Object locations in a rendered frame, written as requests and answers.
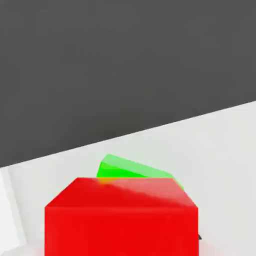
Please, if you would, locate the small red cube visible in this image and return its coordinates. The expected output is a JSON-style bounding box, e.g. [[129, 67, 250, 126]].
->
[[44, 176, 199, 256]]

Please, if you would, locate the small green cube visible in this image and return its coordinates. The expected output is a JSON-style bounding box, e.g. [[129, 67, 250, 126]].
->
[[95, 153, 185, 191]]

